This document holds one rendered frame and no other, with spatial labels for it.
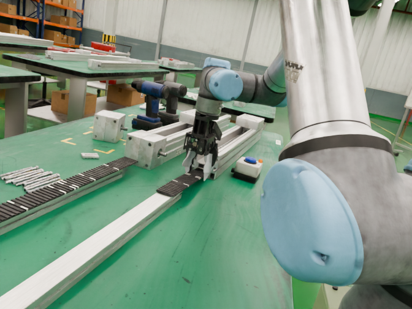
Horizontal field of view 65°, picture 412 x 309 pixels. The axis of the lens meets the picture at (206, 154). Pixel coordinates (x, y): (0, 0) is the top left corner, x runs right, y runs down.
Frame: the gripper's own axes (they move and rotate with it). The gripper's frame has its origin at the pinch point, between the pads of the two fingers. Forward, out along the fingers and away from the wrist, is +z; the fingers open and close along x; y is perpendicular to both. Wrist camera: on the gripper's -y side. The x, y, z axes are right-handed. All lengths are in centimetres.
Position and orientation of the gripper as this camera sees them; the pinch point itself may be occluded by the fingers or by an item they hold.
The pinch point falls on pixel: (197, 173)
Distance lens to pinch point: 103.4
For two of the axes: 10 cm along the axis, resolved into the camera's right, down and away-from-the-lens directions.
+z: -2.0, 9.4, 2.9
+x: 9.2, 2.8, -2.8
